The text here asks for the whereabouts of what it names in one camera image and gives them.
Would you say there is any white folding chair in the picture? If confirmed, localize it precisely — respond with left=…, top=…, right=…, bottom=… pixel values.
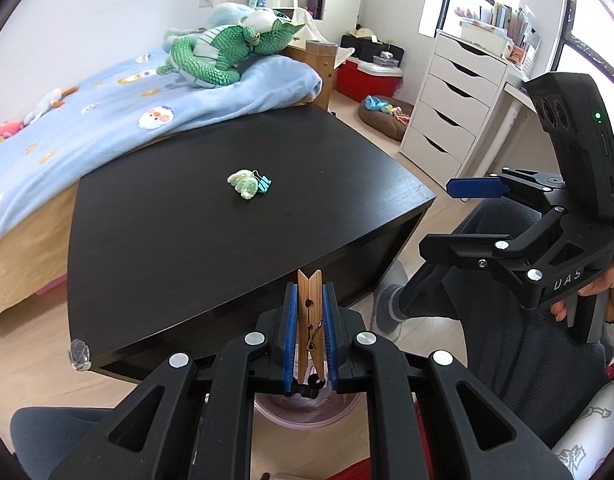
left=273, top=0, right=355, bottom=68

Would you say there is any white drawer cabinet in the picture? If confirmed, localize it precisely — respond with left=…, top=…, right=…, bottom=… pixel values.
left=400, top=32, right=509, bottom=186

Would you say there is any crumpled green white wrapper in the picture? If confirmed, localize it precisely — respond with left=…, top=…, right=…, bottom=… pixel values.
left=227, top=169, right=258, bottom=200

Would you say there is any pink plush toy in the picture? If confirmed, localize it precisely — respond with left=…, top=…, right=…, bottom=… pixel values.
left=0, top=120, right=24, bottom=143

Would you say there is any light blue bed blanket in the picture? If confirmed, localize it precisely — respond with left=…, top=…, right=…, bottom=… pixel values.
left=0, top=50, right=322, bottom=240

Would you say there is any wooden clothespin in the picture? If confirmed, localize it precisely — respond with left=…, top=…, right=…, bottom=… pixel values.
left=297, top=270, right=325, bottom=384

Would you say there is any red storage box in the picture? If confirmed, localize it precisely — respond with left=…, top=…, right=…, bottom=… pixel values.
left=335, top=56, right=403, bottom=102

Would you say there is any pink plastic trash bin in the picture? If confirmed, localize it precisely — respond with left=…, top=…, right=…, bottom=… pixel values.
left=251, top=343, right=364, bottom=430

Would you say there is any light blue binder clip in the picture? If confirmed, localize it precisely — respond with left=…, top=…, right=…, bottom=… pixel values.
left=253, top=170, right=272, bottom=194

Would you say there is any person's dark trouser leg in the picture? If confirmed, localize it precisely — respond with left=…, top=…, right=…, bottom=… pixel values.
left=399, top=199, right=609, bottom=449

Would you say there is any green plush dragon toy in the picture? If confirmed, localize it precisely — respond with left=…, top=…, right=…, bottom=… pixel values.
left=156, top=9, right=304, bottom=88

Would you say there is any clear table corner protector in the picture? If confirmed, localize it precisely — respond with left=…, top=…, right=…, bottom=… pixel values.
left=68, top=338, right=91, bottom=372

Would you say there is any person's right hand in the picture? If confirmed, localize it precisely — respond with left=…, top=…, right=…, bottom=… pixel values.
left=550, top=254, right=614, bottom=323

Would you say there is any brown pet bed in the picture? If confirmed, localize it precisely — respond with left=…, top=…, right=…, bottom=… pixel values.
left=357, top=96, right=414, bottom=142

